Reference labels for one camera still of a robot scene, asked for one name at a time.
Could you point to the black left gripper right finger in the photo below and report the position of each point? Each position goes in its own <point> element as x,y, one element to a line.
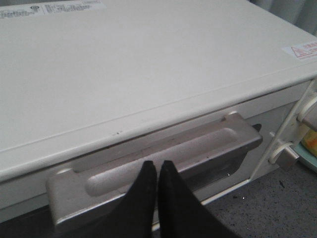
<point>181,214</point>

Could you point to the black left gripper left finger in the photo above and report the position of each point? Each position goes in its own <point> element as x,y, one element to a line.
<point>133,216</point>

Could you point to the oven glass door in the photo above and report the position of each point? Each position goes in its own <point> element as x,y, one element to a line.
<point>212,154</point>

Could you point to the croissant bread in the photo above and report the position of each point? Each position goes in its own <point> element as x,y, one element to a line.
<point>309,141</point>

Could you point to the lower oven control knob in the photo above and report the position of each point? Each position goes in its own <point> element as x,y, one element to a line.
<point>284,155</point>

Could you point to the cream Toshiba toaster oven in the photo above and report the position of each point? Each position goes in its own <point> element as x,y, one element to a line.
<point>77,76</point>

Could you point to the light green plate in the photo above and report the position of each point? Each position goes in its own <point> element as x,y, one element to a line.
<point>305,157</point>

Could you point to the grey curtain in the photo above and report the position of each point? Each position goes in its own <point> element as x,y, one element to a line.
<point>301,13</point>

